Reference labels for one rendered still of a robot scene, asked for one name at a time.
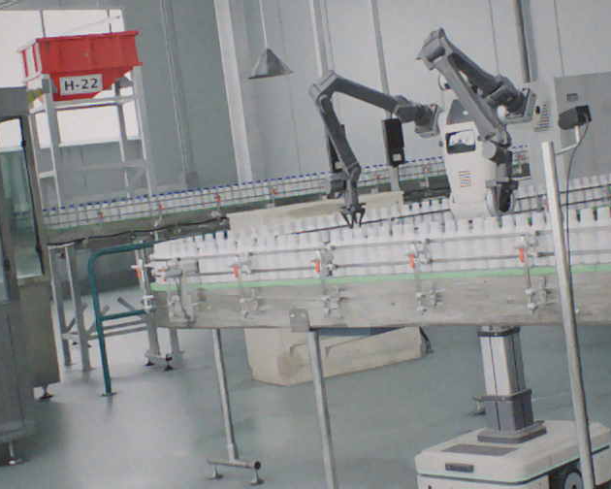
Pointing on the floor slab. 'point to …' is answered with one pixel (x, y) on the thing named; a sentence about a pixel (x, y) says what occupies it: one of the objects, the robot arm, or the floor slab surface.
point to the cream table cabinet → (353, 357)
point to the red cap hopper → (98, 81)
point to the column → (241, 91)
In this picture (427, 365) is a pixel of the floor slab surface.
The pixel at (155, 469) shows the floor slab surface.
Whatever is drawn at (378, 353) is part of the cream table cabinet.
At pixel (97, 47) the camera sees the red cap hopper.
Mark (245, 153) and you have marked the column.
